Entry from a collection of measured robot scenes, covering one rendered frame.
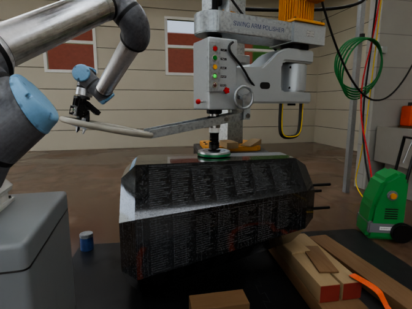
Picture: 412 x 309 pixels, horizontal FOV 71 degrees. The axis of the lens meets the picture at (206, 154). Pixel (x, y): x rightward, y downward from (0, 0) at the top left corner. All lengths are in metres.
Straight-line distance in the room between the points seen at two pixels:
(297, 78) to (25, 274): 1.93
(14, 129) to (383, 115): 4.19
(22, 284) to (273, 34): 1.83
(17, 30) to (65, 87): 7.05
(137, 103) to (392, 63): 5.63
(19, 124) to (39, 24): 0.33
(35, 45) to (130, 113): 6.90
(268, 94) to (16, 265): 1.68
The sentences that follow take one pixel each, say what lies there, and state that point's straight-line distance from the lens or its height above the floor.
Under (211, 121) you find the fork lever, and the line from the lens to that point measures 1.83.
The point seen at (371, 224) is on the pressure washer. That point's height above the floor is 0.14.
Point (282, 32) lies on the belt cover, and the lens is 2.13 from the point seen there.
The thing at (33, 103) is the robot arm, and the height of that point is 1.14.
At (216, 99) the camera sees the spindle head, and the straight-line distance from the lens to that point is 1.78.
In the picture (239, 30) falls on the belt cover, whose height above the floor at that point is 1.57.
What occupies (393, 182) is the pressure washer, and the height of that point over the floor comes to 0.51.
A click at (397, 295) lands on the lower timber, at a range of 2.09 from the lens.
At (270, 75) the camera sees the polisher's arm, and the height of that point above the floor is 1.33.
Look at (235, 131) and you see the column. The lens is 2.64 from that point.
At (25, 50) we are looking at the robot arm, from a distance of 0.98.
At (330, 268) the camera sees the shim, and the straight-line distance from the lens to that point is 1.91.
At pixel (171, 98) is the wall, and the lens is 7.90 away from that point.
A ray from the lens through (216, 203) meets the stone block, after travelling 1.59.
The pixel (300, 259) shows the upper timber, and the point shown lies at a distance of 1.97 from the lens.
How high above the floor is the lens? 1.14
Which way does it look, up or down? 10 degrees down
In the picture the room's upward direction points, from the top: straight up
